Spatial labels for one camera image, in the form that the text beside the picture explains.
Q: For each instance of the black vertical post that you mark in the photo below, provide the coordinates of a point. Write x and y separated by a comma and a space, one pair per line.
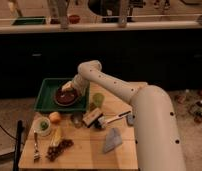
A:
17, 151

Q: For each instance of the dark red bowl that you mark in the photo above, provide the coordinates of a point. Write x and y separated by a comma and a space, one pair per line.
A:
65, 98

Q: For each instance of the green plastic cup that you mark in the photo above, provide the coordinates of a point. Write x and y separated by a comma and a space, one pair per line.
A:
98, 99

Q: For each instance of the orange fruit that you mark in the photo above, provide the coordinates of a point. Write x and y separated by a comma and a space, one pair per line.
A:
55, 117

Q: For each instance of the green plastic tray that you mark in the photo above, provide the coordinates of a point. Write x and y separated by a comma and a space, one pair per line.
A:
45, 102

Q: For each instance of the dark round small object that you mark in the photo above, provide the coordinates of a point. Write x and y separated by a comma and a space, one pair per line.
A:
77, 119

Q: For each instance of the blue sponge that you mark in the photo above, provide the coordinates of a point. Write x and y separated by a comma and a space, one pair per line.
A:
130, 120

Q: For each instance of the white cup with green item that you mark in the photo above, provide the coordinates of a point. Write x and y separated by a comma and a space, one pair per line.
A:
42, 126

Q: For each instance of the wooden block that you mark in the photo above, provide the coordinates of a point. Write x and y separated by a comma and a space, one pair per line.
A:
90, 117

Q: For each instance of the yellow banana toy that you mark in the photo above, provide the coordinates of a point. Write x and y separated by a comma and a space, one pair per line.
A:
56, 139

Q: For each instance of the bunch of dark grapes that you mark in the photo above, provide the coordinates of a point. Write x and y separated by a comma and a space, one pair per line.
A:
54, 152

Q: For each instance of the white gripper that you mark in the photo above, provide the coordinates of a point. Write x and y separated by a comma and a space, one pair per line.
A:
78, 83

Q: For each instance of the grey blue folded cloth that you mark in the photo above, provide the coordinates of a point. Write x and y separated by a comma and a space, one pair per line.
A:
112, 140

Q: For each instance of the metal fork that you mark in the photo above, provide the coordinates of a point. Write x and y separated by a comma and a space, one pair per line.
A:
36, 149

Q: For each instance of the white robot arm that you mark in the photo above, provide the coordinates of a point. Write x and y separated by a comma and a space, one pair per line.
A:
156, 132

